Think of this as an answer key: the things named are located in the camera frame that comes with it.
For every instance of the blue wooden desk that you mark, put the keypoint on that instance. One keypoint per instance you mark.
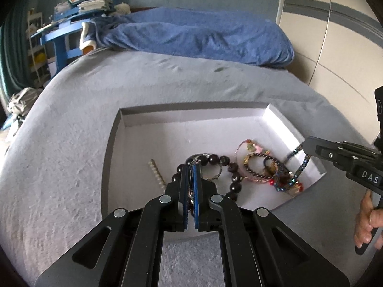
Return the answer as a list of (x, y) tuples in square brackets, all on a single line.
[(59, 36)]

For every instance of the person's right hand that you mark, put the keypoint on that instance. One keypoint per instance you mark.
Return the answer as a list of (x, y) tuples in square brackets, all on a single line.
[(365, 218)]

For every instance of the white shallow cardboard box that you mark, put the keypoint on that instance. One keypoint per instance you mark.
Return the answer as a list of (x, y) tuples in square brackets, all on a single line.
[(179, 134)]

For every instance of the stack of papers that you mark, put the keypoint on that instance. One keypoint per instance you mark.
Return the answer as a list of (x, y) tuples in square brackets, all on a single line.
[(94, 5)]

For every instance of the white pearl strand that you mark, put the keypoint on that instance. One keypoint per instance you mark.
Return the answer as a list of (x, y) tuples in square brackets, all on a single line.
[(157, 173)]

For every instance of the white plush toy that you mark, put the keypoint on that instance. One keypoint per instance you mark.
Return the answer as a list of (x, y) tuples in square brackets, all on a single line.
[(122, 8)]

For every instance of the yellow packet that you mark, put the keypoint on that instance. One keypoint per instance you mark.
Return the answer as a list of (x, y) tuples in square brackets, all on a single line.
[(40, 57)]

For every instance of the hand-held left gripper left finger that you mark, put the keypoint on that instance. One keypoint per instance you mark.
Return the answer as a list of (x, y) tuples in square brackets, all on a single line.
[(185, 203)]

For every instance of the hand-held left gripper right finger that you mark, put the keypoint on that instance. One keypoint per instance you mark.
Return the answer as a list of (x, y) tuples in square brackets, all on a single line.
[(196, 203)]

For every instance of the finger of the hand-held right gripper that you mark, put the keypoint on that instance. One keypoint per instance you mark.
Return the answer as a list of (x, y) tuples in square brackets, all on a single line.
[(311, 143), (335, 157)]

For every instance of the blue fleece blanket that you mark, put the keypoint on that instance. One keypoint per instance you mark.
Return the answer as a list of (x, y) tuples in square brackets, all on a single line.
[(194, 36)]

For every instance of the beige panelled wardrobe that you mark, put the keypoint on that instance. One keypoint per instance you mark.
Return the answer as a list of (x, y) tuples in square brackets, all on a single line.
[(329, 36)]

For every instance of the white storage rack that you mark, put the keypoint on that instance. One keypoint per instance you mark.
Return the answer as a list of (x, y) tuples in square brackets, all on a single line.
[(35, 36)]

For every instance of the teal curtain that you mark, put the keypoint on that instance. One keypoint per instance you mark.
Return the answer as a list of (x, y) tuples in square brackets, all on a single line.
[(13, 50)]

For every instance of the grey white bag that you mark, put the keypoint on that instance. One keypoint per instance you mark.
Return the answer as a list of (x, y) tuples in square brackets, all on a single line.
[(22, 100)]

